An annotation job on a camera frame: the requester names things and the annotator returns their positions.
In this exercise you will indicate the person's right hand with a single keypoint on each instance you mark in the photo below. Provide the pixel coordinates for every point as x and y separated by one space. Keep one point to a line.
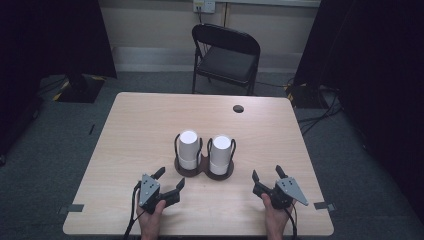
275 221

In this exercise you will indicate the small black floor marker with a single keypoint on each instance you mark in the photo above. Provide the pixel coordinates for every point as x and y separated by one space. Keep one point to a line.
91 129

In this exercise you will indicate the thin wall conduit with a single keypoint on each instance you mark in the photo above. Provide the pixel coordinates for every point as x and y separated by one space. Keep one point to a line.
225 15

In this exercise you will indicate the person's left hand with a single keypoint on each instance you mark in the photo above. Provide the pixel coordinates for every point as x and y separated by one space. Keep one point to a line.
150 223

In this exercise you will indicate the black stand base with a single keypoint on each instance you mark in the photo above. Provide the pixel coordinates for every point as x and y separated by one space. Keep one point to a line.
80 90
306 96

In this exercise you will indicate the black curtain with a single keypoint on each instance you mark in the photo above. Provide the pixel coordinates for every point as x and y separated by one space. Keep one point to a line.
50 33
366 50

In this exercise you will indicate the grey tape strip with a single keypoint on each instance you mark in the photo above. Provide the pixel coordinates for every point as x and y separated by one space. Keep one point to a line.
71 208
323 206

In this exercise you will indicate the black table grommet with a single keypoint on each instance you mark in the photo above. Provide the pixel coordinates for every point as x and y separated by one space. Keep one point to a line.
238 108

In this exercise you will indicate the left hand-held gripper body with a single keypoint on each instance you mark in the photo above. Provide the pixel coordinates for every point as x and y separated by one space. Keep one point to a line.
149 190

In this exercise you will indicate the black folding chair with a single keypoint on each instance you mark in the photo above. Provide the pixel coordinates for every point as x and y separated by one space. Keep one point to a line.
226 63

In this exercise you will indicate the white wall socket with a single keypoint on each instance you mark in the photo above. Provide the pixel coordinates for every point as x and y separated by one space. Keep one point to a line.
208 6

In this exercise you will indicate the stack of white paper cups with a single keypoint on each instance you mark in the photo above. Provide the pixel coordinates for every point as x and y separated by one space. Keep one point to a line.
188 146
221 151

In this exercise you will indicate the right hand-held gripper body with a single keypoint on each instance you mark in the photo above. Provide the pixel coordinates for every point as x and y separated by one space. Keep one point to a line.
288 190

